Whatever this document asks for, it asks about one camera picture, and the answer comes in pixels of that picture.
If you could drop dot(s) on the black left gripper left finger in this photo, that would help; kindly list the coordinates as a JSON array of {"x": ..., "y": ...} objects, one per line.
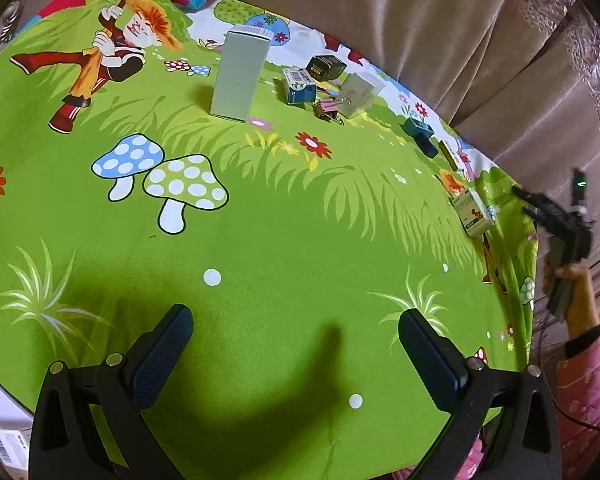
[{"x": 88, "y": 423}]

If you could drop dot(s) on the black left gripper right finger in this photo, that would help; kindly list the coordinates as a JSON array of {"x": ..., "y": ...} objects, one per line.
[{"x": 525, "y": 444}]

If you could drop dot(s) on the pink binder clip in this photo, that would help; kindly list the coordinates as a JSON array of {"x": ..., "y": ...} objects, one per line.
[{"x": 327, "y": 110}]

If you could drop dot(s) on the blue teal small box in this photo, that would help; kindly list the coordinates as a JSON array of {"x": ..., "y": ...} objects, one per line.
[{"x": 299, "y": 87}]

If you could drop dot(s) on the tall white box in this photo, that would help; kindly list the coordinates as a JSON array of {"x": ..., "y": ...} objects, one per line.
[{"x": 243, "y": 55}]

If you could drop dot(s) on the pink sleeve right forearm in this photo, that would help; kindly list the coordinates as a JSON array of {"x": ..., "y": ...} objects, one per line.
[{"x": 578, "y": 397}]

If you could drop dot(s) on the person's right hand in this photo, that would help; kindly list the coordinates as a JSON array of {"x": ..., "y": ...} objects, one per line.
[{"x": 581, "y": 315}]

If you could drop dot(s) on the cardboard box with barcode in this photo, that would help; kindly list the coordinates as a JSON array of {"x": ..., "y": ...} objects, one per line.
[{"x": 15, "y": 448}]

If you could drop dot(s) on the white orange small box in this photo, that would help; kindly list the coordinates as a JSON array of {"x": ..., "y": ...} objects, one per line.
[{"x": 474, "y": 216}]

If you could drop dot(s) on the dark blue small block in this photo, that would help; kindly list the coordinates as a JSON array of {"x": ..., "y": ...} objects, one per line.
[{"x": 426, "y": 146}]

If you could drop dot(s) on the dark teal clip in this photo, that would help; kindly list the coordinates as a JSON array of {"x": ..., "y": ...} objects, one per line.
[{"x": 417, "y": 129}]

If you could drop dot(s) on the white translucent box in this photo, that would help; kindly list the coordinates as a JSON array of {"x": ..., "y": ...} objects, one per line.
[{"x": 357, "y": 92}]

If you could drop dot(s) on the black small box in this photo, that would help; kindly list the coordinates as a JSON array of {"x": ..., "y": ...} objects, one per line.
[{"x": 325, "y": 67}]

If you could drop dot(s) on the green cartoon tablecloth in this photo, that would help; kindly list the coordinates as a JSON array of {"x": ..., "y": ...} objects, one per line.
[{"x": 295, "y": 242}]

